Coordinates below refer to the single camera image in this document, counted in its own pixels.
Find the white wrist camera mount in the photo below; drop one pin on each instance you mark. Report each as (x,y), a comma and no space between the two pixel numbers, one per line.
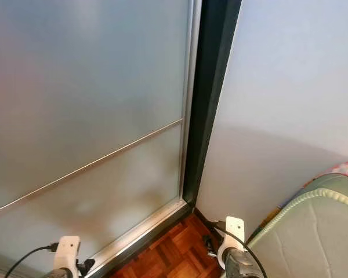
(234,227)
(68,252)

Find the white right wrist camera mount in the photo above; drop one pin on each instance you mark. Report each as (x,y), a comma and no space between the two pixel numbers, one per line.
(234,227)

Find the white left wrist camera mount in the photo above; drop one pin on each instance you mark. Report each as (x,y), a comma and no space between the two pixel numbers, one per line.
(68,252)

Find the frosted glass sliding door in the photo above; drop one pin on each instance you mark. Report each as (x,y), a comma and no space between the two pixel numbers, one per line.
(81,87)

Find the dark door frame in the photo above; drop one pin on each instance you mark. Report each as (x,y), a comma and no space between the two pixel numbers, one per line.
(214,87)

